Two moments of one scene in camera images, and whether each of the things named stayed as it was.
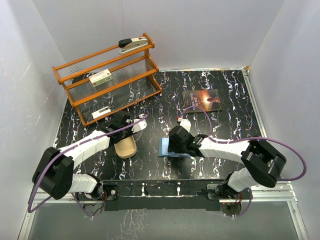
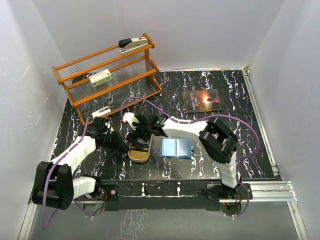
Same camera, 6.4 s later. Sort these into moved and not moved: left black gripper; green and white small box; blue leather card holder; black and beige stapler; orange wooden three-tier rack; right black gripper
Moved: left black gripper; right black gripper
Not moved: blue leather card holder; orange wooden three-tier rack; green and white small box; black and beige stapler
